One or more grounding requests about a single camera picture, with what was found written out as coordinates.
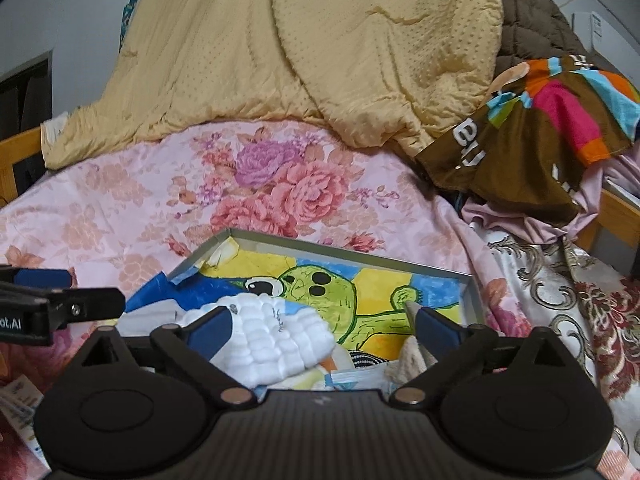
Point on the teal patterned cloth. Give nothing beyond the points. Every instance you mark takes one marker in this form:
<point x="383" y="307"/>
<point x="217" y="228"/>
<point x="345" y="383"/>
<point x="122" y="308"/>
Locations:
<point x="129" y="20"/>

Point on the white teal sachet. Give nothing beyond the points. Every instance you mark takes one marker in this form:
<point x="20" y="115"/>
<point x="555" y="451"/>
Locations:
<point x="360" y="377"/>

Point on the brown quilted jacket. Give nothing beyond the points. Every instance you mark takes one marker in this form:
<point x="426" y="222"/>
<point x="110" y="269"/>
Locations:
<point x="530" y="25"/>

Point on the yellow dotted quilt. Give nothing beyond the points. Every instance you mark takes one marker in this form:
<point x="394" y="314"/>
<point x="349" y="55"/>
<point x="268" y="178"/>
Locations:
<point x="250" y="35"/>

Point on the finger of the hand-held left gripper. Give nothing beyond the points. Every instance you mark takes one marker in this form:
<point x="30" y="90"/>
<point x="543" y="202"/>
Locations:
<point x="40" y="278"/>
<point x="90" y="302"/>

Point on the cream damask patterned blanket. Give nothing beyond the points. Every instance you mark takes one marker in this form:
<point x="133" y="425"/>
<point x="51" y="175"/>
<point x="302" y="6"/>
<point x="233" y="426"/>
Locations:
<point x="575" y="300"/>

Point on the pink floral bed sheet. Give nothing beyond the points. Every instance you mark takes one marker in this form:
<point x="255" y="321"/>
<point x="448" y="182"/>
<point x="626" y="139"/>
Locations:
<point x="150" y="200"/>

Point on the colourful picture book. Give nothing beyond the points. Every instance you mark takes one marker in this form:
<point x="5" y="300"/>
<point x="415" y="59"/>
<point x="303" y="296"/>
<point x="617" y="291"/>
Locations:
<point x="380" y="295"/>

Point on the light pink satin cloth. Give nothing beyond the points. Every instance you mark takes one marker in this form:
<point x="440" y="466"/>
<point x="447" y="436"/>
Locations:
<point x="535" y="230"/>

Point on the white air conditioner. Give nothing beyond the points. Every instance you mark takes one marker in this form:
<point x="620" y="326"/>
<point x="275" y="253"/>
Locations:
<point x="605" y="30"/>

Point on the white quilted cloth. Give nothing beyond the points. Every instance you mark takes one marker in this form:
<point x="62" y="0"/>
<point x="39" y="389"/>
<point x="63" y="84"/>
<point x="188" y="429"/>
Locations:
<point x="270" y="340"/>

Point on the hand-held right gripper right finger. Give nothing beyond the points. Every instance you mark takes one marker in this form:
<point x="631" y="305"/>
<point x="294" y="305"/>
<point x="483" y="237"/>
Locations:
<point x="440" y="332"/>

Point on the dark window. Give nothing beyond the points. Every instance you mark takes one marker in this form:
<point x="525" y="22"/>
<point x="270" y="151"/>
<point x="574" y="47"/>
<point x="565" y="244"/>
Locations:
<point x="25" y="90"/>

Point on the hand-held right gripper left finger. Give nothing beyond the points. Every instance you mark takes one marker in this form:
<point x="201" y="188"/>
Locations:
<point x="207" y="332"/>

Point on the wooden bed frame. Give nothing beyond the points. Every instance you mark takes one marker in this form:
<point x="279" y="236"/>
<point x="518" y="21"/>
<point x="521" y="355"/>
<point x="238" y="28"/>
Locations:
<point x="615" y="210"/>

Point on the brown multicolour printed cloth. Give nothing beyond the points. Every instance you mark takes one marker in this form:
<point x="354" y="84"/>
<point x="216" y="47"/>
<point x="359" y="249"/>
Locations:
<point x="500" y="170"/>

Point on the grey shallow box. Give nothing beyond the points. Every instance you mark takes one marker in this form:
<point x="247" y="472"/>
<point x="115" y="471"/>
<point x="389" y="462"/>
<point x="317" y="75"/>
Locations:
<point x="350" y="255"/>

